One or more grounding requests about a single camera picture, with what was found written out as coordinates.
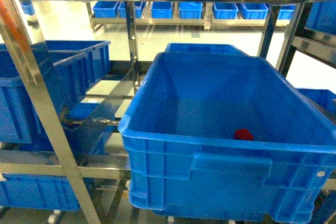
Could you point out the red toy block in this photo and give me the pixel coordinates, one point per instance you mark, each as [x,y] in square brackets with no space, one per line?
[243,134]

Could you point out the blue target crate on shelf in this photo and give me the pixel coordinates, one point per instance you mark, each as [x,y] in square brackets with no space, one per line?
[184,161]

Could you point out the left blue crate on shelf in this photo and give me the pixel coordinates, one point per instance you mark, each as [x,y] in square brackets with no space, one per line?
[74,68]

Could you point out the blue crate behind target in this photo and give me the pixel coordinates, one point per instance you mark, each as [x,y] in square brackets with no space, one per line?
[205,49]

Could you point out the background cart with blue bins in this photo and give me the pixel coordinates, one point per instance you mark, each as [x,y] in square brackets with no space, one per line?
[206,15]

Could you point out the lower left blue crate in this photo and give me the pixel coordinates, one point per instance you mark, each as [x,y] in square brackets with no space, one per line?
[38,192]

